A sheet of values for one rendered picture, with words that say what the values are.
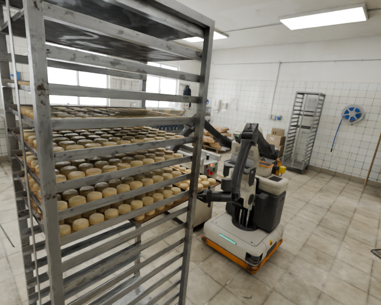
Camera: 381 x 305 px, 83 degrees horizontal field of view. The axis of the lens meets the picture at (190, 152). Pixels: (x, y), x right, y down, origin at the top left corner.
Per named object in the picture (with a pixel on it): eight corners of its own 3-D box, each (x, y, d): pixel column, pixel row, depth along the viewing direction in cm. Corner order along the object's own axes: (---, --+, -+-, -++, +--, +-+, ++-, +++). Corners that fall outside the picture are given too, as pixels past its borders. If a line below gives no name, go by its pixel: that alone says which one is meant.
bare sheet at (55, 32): (144, 62, 118) (144, 59, 118) (199, 59, 92) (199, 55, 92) (-1, 32, 75) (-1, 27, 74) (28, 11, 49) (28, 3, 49)
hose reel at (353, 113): (352, 155, 484) (366, 105, 456) (351, 156, 472) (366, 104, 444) (331, 150, 511) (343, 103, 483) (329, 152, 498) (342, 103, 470)
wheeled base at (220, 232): (233, 218, 278) (236, 201, 271) (282, 244, 237) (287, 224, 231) (199, 241, 229) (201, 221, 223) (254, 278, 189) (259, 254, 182)
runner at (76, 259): (187, 207, 114) (187, 202, 113) (190, 209, 112) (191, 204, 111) (46, 272, 68) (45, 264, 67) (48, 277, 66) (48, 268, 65)
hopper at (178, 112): (138, 118, 275) (138, 107, 271) (172, 118, 313) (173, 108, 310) (152, 121, 255) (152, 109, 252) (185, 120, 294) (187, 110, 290)
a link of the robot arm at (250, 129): (258, 118, 132) (243, 118, 138) (254, 139, 129) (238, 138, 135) (275, 146, 166) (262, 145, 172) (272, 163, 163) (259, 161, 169)
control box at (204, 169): (200, 175, 231) (201, 163, 227) (214, 172, 247) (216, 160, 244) (202, 177, 228) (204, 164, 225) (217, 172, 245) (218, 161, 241)
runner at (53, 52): (198, 82, 98) (199, 75, 97) (203, 83, 96) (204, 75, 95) (25, 54, 52) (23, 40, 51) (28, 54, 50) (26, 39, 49)
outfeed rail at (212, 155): (129, 130, 377) (129, 126, 375) (130, 129, 379) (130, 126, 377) (219, 161, 242) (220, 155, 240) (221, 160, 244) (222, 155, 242)
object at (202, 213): (155, 209, 292) (158, 144, 269) (174, 201, 316) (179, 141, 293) (191, 235, 245) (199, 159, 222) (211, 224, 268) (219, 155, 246)
